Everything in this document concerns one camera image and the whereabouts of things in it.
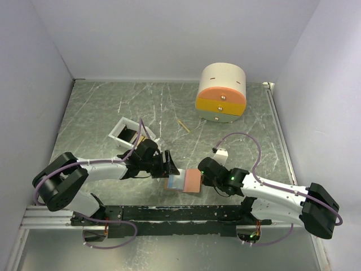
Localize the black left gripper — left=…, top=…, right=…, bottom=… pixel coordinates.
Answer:
left=140, top=150, right=181, bottom=178

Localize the pink leather card holder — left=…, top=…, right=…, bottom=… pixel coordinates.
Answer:
left=165, top=169, right=201, bottom=193

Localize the white card storage box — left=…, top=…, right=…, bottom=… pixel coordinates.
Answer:
left=108, top=117, right=159, bottom=150

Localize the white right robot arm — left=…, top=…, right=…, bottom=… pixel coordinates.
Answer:
left=198, top=157, right=342, bottom=239

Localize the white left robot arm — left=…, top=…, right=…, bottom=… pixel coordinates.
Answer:
left=32, top=139, right=180, bottom=225

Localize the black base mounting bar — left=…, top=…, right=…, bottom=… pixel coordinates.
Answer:
left=70, top=204, right=273, bottom=239

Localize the small wooden stick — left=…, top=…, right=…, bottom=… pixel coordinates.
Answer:
left=177, top=119, right=190, bottom=133

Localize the round white drawer cabinet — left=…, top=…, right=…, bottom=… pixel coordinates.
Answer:
left=195, top=63, right=246, bottom=123

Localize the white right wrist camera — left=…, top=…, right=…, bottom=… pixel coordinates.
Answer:
left=213, top=148, right=228, bottom=165

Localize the aluminium right side rail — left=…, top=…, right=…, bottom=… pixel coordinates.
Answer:
left=262, top=82, right=297, bottom=185

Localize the aluminium rail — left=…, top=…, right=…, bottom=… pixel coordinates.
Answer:
left=262, top=82, right=297, bottom=185
left=19, top=205, right=85, bottom=230

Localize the aluminium front rail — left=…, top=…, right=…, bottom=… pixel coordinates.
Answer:
left=19, top=205, right=85, bottom=230

